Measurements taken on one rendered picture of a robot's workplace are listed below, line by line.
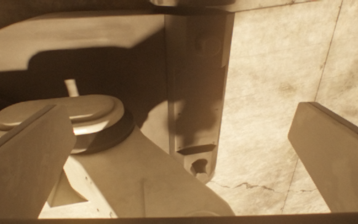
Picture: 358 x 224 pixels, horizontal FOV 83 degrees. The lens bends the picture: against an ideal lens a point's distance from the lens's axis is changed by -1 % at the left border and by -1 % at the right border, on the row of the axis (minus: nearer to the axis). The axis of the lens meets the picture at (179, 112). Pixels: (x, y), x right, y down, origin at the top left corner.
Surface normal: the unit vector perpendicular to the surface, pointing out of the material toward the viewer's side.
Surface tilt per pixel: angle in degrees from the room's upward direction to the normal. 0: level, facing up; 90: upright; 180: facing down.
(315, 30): 0
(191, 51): 0
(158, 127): 0
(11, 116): 90
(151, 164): 90
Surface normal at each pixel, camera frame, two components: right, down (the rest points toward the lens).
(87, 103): 0.00, -0.85
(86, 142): 0.15, -0.26
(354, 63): 0.22, 0.51
